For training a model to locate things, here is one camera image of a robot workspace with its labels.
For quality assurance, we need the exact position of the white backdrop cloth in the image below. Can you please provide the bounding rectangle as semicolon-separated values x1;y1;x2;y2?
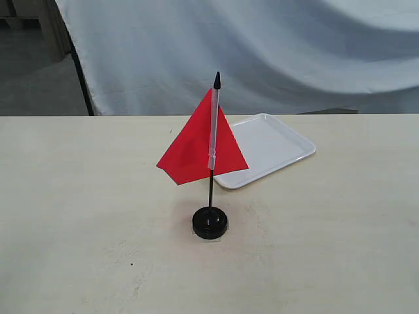
58;1;418;115

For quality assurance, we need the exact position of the red flag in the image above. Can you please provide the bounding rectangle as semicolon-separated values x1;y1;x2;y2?
156;72;248;207

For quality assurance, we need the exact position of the black backdrop stand pole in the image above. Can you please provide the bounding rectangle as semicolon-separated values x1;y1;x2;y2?
66;29;95;116

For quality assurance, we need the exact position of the black round flag base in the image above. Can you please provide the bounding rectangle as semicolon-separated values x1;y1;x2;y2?
192;207;228;240

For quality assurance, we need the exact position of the wooden furniture in background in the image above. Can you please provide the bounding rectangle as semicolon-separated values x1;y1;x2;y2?
1;0;70;62

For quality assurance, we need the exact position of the white rectangular plastic tray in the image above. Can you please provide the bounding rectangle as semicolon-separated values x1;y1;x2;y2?
215;113;316;190

